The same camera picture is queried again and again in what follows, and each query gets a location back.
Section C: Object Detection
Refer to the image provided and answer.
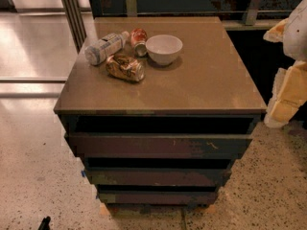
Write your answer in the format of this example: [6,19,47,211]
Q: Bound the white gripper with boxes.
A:
[263,0,307,128]

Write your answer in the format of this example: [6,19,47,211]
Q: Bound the drawer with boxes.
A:
[98,191,217,205]
[84,168,231,187]
[65,132,252,159]

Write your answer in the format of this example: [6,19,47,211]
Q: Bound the brown drawer cabinet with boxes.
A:
[55,17,266,196]

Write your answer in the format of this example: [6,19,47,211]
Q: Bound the top drawer front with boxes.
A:
[65,132,252,159]

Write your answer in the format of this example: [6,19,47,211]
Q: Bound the middle drawer front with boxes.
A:
[84,168,231,187]

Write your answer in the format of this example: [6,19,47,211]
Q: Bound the white bowl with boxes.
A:
[146,34,183,65]

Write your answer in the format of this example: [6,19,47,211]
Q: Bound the red soda can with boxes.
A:
[130,28,148,57]

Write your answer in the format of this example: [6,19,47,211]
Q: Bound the crushed brown snack can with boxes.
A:
[106,54,145,82]

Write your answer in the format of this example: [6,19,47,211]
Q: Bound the clear plastic water bottle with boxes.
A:
[84,31,130,65]

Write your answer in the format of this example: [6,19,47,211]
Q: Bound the black object on floor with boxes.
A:
[37,217,51,230]

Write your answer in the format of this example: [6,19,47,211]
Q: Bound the metal railing post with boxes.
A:
[61,0,86,52]

